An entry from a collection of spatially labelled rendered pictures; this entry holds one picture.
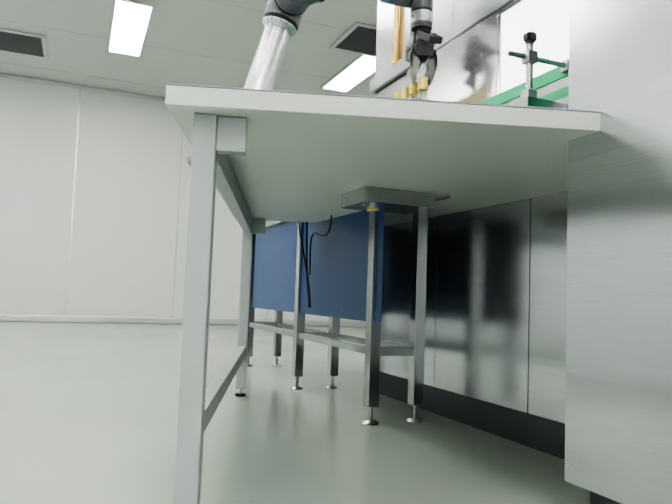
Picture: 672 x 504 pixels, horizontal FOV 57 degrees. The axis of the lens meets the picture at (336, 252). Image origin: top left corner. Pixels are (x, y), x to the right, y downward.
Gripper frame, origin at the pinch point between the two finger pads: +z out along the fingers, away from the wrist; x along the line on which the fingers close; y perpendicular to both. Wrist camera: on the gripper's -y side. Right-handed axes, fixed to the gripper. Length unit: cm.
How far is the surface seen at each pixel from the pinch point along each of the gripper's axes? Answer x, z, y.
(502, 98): 0, 20, -49
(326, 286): 17, 71, 46
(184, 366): 81, 86, -83
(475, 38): -13.1, -12.4, -11.9
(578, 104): 15, 37, -97
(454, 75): -12.1, -3.7, 0.1
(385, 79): -9, -19, 55
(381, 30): -10, -45, 65
